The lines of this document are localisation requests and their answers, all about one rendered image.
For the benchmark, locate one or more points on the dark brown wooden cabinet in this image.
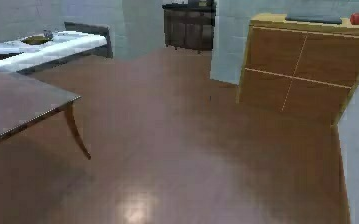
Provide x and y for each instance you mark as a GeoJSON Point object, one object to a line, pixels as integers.
{"type": "Point", "coordinates": [190, 28]}

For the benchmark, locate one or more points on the light brown wooden cupboard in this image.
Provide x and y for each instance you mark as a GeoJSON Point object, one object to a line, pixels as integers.
{"type": "Point", "coordinates": [303, 66]}

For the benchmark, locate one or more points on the small grey object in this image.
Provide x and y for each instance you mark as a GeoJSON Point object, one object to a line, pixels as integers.
{"type": "Point", "coordinates": [48, 33]}

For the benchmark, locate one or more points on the olive green round dish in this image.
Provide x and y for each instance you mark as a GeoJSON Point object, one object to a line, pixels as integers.
{"type": "Point", "coordinates": [36, 40]}

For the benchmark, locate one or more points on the dark brown wooden table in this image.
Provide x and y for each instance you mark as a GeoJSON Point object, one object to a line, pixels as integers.
{"type": "Point", "coordinates": [17, 100]}

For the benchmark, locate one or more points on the dark grey flat laptop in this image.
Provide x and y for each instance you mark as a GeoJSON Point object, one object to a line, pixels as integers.
{"type": "Point", "coordinates": [315, 18]}

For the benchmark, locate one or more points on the white bed with grey frame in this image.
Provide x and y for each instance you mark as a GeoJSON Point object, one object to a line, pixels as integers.
{"type": "Point", "coordinates": [53, 46]}

